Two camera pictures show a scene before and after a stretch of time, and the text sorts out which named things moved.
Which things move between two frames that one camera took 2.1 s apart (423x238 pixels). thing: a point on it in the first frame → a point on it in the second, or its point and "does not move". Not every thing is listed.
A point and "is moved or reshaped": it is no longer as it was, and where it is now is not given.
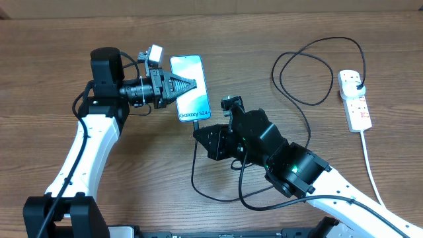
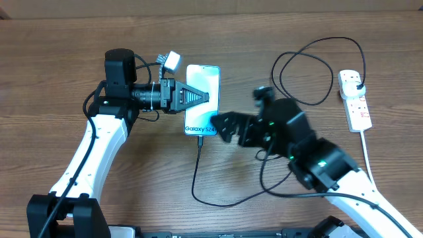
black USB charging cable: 292,52 → 258,196
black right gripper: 215,144 → 246,121
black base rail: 310,233 does not move
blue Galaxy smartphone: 195,104 is moved or reshaped
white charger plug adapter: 349,89 does not move
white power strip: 355,109 does not move
